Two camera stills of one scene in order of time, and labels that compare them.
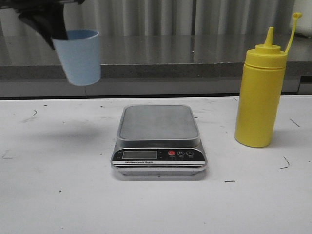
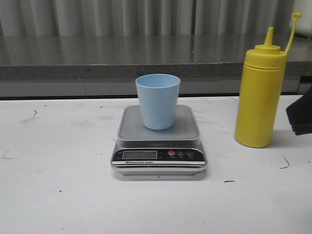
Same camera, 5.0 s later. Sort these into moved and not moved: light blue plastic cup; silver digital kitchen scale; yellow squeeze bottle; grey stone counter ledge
Moved: light blue plastic cup
Not moved: silver digital kitchen scale; grey stone counter ledge; yellow squeeze bottle
